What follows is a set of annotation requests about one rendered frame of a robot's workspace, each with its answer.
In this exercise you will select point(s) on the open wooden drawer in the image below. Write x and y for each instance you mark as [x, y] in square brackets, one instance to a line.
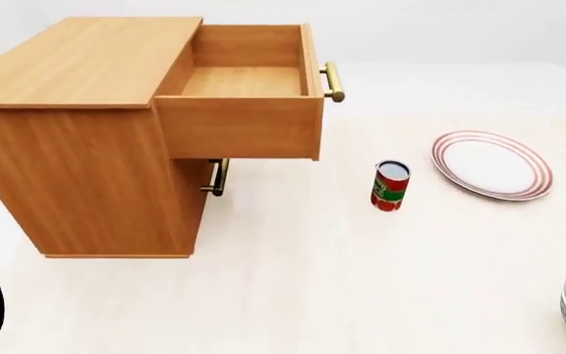
[243, 125]

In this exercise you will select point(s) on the wooden cabinet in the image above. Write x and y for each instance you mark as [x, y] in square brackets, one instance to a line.
[67, 147]

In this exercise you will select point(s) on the red tomato soup can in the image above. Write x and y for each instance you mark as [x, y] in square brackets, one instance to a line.
[390, 188]

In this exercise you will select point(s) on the white plate with red rings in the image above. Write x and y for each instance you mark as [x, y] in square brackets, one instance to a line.
[490, 165]

